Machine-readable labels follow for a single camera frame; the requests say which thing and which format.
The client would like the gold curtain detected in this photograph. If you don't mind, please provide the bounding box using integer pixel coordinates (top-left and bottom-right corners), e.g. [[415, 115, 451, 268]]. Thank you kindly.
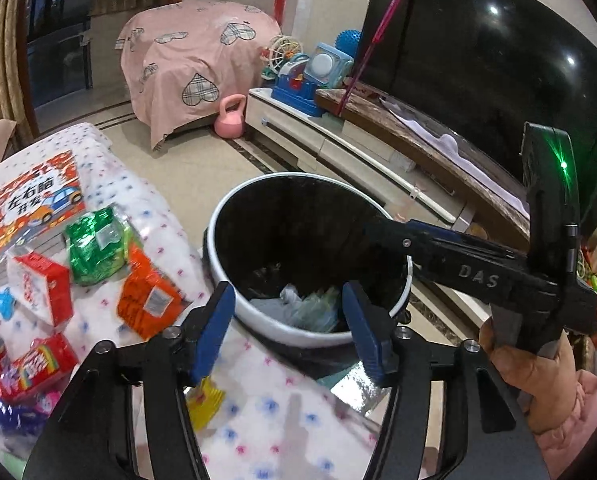
[[0, 0, 36, 151]]

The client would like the white dotted table cloth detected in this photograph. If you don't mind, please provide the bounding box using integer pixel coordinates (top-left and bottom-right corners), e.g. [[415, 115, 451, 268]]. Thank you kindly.
[[0, 122, 379, 479]]

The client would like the yellow snack wrapper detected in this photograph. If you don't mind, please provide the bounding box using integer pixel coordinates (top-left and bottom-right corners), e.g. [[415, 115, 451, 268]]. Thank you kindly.
[[184, 376, 226, 432]]

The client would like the light blue toy washer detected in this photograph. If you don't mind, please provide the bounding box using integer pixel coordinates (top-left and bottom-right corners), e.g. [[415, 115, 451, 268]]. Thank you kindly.
[[304, 42, 353, 89]]

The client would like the large black television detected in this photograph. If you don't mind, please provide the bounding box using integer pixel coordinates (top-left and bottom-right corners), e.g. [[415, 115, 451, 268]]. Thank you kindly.
[[359, 0, 597, 235]]

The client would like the red children's book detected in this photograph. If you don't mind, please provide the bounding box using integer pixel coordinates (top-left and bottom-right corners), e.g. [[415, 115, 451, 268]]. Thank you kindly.
[[0, 150, 86, 262]]

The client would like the blue spiky ball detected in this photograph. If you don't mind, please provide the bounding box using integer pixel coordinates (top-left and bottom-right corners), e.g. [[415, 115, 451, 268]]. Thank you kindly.
[[335, 29, 361, 58]]

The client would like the toy ferris wheel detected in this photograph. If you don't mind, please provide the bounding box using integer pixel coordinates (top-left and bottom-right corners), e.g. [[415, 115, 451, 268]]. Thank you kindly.
[[260, 35, 303, 81]]

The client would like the right hand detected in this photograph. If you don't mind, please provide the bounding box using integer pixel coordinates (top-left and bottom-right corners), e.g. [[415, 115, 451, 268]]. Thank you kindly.
[[478, 320, 578, 434]]

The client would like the green foil snack bag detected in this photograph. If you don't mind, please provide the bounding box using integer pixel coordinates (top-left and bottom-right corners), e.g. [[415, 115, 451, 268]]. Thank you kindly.
[[63, 206, 134, 286]]

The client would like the red white small box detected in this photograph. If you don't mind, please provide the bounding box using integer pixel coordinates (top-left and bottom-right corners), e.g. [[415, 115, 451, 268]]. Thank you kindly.
[[7, 252, 74, 330]]

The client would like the blue crumpled plastic bag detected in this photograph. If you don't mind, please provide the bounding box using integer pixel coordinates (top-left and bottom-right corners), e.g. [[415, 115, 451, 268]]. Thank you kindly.
[[0, 399, 51, 438]]

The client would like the red rainbow candy pack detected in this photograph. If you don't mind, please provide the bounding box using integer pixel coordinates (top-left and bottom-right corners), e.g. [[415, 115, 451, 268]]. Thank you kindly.
[[0, 333, 78, 403]]

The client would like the paper trash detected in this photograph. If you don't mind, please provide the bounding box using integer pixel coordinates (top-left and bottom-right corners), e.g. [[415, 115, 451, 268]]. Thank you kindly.
[[251, 284, 339, 334]]

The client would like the black round trash bin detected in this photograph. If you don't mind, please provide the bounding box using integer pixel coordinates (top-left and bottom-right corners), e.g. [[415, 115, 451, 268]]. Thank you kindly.
[[203, 172, 413, 379]]

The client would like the orange snack bag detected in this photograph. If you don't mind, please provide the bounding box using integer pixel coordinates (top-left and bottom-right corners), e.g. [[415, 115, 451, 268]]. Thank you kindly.
[[116, 242, 184, 340]]

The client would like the pink kettlebell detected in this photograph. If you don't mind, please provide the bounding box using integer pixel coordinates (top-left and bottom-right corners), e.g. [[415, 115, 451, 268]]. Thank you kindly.
[[214, 94, 246, 140]]

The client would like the pink stick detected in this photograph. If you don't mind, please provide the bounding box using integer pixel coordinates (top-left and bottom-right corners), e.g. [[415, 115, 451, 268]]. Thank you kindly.
[[335, 0, 401, 117]]

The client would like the white tv cabinet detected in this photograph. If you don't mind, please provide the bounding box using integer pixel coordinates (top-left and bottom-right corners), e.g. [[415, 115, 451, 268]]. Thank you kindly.
[[244, 86, 500, 321]]

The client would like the pink heart patterned cover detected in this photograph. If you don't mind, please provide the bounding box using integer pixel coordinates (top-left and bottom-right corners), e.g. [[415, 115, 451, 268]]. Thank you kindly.
[[115, 0, 281, 148]]

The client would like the blue toy machine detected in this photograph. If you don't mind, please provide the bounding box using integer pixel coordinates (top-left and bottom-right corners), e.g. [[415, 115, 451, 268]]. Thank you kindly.
[[271, 53, 324, 117]]

